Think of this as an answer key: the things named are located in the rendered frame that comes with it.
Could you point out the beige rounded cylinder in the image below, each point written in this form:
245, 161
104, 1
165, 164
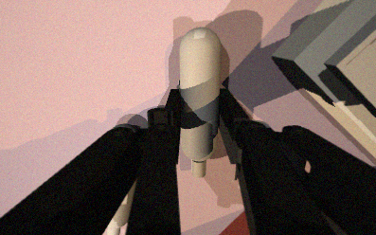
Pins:
200, 54

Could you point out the red open box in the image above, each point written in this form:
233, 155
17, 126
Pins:
238, 227

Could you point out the white digital scale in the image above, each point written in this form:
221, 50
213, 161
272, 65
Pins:
307, 55

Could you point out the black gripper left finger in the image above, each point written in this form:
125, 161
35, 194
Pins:
83, 196

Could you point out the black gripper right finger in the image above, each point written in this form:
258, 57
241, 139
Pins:
277, 197

